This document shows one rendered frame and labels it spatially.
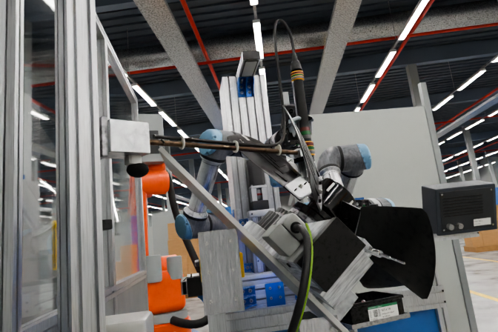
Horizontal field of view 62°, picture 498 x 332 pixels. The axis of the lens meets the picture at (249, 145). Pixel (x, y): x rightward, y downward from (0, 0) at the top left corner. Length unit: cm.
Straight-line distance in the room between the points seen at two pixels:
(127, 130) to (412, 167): 283
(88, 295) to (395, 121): 299
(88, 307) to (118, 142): 32
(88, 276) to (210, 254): 34
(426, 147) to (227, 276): 271
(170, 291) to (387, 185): 289
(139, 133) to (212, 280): 41
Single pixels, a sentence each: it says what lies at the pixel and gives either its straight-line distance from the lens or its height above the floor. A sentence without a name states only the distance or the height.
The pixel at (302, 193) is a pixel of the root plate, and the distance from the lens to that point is 123.
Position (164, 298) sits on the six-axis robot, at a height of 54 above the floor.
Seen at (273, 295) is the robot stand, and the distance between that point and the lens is 207.
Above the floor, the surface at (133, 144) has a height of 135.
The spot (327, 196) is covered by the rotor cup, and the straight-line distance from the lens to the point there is 118.
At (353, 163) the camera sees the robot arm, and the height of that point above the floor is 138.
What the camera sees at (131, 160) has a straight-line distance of 94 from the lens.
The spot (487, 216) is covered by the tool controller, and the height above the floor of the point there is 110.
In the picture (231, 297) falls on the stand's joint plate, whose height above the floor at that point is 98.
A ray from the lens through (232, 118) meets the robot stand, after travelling 235.
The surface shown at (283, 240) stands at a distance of 87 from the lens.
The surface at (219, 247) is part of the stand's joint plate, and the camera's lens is 109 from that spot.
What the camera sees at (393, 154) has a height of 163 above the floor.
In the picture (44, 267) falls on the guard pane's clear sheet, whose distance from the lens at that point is 110.
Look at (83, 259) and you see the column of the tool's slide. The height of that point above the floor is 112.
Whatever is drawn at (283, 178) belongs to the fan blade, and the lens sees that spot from 123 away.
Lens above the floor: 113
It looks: 12 degrees up
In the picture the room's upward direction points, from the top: 6 degrees counter-clockwise
